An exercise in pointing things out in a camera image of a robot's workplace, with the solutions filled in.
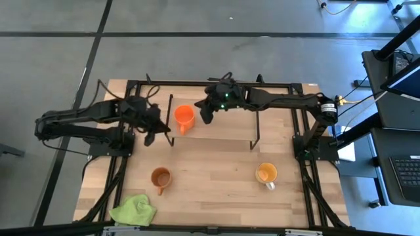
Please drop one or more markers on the black laptop keyboard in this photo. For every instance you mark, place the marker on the black laptop keyboard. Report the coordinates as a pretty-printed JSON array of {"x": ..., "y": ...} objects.
[{"x": 408, "y": 173}]

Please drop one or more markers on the black monitor screen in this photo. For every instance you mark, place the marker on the black monitor screen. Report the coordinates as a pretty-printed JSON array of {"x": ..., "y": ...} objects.
[{"x": 407, "y": 83}]

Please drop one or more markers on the wooden shelf with black frame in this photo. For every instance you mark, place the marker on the wooden shelf with black frame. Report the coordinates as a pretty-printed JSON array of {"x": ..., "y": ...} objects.
[{"x": 226, "y": 128}]

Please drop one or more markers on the black cart caster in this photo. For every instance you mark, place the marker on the black cart caster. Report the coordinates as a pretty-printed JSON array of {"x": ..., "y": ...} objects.
[{"x": 374, "y": 204}]

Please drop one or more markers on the black side cart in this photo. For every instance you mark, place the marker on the black side cart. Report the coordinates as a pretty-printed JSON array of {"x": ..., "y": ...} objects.
[{"x": 390, "y": 111}]

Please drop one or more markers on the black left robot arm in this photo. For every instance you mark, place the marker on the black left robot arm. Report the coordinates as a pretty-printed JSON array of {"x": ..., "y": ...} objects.
[{"x": 82, "y": 132}]

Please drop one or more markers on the bright orange mug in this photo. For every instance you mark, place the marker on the bright orange mug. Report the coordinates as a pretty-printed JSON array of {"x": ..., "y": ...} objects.
[{"x": 184, "y": 114}]

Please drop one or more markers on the brown orange mug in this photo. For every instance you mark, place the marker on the brown orange mug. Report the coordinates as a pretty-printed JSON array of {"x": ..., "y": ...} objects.
[{"x": 160, "y": 178}]

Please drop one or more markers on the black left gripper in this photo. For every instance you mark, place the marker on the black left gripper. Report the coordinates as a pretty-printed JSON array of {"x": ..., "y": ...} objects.
[{"x": 141, "y": 111}]

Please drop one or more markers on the black diagonal rig post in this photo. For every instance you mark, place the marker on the black diagonal rig post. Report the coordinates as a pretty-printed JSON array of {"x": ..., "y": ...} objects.
[{"x": 398, "y": 41}]

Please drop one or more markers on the green cloth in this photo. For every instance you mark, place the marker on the green cloth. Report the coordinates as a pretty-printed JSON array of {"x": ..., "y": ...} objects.
[{"x": 133, "y": 211}]

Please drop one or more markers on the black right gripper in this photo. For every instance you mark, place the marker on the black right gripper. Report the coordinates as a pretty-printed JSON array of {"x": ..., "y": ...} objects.
[{"x": 224, "y": 95}]

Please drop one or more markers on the white paper sheet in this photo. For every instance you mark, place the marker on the white paper sheet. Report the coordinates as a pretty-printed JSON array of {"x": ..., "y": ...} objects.
[{"x": 348, "y": 150}]

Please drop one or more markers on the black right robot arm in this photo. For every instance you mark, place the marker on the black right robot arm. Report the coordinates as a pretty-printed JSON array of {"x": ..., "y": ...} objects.
[{"x": 288, "y": 100}]

